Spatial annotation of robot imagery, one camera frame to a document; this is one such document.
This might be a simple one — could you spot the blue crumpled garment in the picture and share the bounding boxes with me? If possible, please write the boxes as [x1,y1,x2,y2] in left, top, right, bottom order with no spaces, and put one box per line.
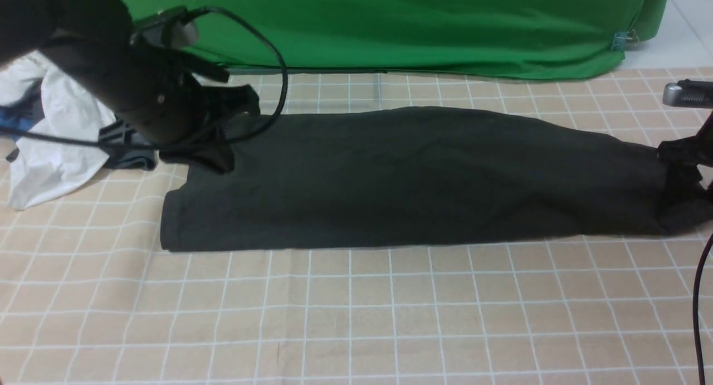
[1,91,45,131]

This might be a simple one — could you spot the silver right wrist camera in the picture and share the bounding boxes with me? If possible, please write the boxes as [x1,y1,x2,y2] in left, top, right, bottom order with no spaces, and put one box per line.
[662,79,712,109]

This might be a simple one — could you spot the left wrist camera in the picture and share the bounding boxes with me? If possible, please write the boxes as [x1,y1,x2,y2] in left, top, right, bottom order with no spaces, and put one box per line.
[129,6,199,50]

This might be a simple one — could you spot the dark gray long-sleeve shirt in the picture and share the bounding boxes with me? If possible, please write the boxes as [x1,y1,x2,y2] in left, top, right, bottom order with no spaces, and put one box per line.
[160,106,711,251]

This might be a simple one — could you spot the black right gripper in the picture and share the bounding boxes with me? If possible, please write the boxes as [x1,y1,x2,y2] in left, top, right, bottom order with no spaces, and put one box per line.
[657,113,712,204]

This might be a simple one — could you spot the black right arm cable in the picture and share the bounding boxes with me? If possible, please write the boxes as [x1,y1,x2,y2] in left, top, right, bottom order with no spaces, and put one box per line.
[692,232,713,385]

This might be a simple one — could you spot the dark gray crumpled garment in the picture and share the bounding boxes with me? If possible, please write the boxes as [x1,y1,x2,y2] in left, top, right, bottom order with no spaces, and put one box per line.
[97,119,158,172]

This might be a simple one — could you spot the green backdrop cloth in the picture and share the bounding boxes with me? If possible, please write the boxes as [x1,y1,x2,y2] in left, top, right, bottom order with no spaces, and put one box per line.
[123,0,667,81]

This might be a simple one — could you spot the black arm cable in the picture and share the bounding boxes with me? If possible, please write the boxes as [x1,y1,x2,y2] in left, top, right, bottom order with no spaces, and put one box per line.
[692,232,713,385]
[0,6,289,152]

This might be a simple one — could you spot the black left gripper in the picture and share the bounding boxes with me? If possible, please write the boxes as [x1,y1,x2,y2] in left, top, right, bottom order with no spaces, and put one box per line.
[142,51,261,175]

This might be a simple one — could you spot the blue binder clip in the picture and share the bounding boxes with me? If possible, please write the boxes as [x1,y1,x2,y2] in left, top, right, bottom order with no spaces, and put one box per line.
[611,30,640,52]

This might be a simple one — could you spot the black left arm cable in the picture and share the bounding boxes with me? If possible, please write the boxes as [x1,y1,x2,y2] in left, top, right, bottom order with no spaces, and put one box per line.
[0,6,289,152]

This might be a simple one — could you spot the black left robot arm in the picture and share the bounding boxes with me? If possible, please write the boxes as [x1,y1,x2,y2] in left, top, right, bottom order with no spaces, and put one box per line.
[2,0,260,174]

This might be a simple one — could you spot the white crumpled garment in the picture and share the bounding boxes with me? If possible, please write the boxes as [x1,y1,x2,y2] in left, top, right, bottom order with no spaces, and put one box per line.
[1,52,115,211]

